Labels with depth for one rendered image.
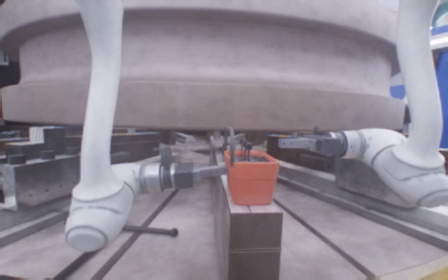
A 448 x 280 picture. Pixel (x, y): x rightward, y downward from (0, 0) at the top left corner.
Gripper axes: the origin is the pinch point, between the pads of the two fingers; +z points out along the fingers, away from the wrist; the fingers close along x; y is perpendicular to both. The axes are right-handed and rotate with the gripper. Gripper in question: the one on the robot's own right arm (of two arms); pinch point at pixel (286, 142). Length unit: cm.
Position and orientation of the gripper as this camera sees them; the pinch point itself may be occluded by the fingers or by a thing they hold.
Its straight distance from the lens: 71.4
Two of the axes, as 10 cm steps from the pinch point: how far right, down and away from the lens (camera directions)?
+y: 0.3, -9.9, -1.1
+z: -10.0, -0.2, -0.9
